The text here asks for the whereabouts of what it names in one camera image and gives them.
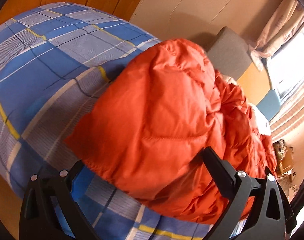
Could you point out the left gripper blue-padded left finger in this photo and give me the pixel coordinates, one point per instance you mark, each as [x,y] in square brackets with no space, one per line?
[49,211]

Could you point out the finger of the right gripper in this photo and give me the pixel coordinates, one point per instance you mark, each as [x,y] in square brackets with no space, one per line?
[297,202]

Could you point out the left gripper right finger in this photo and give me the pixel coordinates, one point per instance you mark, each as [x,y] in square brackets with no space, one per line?
[270,210]

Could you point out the orange quilted puffer jacket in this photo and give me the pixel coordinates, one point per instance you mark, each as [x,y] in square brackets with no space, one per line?
[145,132]

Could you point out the cluttered wooden desk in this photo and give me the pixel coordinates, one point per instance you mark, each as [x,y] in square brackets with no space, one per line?
[285,167]

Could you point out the white patterned pillow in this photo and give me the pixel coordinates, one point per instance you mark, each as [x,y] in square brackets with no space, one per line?
[261,122]

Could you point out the right floral curtain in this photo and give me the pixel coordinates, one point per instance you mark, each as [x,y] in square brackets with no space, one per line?
[289,117]

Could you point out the floral curtain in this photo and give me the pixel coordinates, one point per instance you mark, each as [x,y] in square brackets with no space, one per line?
[284,23]
[289,117]

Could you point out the bright window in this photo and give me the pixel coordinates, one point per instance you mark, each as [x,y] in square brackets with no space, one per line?
[286,67]

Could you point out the grey yellow blue headboard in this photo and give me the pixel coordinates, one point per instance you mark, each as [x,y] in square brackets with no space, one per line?
[229,54]

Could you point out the blue plaid bed sheet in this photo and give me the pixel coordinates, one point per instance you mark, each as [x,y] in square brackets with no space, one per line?
[55,62]

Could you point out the left floral curtain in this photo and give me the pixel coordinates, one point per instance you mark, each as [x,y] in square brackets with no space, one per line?
[284,23]

